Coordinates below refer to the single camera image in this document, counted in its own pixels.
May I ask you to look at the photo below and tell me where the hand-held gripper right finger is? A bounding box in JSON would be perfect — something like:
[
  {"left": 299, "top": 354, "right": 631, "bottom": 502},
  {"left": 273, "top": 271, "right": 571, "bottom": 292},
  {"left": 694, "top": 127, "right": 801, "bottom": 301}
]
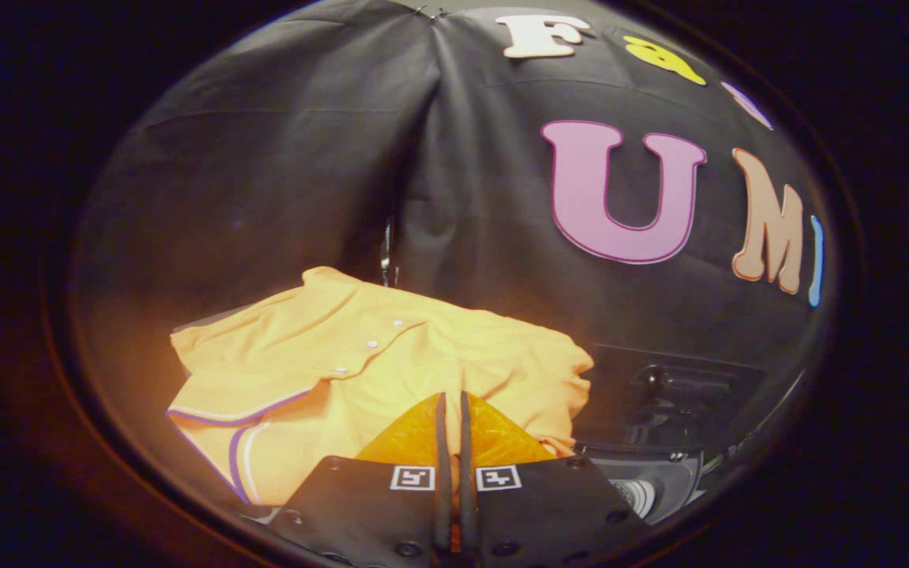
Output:
[{"left": 458, "top": 390, "right": 653, "bottom": 567}]

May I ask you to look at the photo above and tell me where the metal backdrop stand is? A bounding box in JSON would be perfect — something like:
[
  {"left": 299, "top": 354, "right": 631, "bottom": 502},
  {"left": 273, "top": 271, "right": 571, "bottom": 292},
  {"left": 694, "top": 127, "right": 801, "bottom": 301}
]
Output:
[{"left": 380, "top": 223, "right": 398, "bottom": 286}]

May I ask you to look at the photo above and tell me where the orange button shirt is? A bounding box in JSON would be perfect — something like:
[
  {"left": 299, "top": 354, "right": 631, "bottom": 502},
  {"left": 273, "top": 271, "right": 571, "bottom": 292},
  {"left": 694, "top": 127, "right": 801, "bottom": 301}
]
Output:
[{"left": 166, "top": 266, "right": 595, "bottom": 506}]

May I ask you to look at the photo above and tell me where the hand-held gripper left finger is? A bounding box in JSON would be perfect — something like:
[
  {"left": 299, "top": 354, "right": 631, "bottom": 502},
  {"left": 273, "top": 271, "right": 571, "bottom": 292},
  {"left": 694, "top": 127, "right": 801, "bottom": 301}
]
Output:
[{"left": 265, "top": 392, "right": 453, "bottom": 567}]

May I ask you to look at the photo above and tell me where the black backdrop cloth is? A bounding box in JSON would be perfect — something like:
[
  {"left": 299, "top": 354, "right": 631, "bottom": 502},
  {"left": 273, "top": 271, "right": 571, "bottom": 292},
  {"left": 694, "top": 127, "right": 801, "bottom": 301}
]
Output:
[{"left": 68, "top": 0, "right": 830, "bottom": 443}]

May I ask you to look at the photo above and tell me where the dark washing machine lid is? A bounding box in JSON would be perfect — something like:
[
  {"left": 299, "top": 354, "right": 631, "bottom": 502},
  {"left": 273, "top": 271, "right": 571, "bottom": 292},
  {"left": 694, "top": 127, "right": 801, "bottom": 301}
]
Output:
[{"left": 581, "top": 343, "right": 767, "bottom": 454}]

